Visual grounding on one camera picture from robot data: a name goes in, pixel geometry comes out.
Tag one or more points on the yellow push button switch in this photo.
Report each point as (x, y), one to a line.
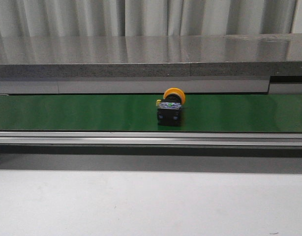
(169, 108)

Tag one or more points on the green belt conveyor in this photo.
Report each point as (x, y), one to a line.
(130, 119)

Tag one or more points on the grey granite counter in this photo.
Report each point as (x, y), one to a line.
(266, 63)

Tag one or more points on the white curtain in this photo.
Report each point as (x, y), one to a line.
(148, 17)

